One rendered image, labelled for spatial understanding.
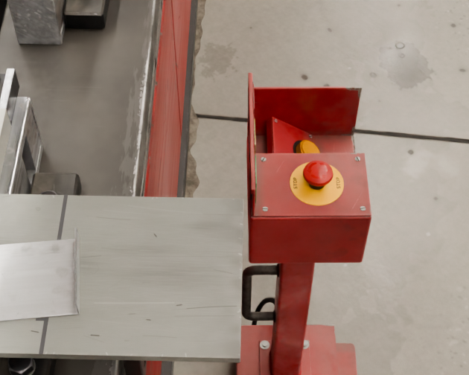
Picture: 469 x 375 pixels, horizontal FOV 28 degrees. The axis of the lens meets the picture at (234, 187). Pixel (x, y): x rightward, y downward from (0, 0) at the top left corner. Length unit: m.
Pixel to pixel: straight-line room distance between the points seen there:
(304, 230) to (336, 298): 0.82
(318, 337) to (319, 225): 0.66
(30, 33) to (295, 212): 0.43
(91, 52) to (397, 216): 1.09
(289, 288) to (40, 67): 0.55
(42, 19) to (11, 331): 0.50
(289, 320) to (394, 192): 0.69
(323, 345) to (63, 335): 1.03
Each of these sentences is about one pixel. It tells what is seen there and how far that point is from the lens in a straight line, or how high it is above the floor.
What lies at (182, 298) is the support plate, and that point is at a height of 1.00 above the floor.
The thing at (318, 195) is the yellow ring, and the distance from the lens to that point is 1.24.
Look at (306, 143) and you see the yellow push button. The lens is 1.35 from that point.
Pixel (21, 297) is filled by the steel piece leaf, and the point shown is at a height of 1.00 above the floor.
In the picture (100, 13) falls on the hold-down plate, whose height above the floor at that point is 0.90.
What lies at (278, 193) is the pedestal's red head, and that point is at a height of 0.78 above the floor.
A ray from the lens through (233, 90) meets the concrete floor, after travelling 2.39.
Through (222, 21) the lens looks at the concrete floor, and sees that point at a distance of 2.57.
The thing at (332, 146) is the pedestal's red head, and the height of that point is 0.70.
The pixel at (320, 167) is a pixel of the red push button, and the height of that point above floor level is 0.81.
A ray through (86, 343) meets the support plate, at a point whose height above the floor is 1.00.
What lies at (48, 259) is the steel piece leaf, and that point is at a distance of 0.94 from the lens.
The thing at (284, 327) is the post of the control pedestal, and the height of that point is 0.33.
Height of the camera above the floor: 1.79
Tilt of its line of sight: 54 degrees down
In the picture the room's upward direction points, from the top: straight up
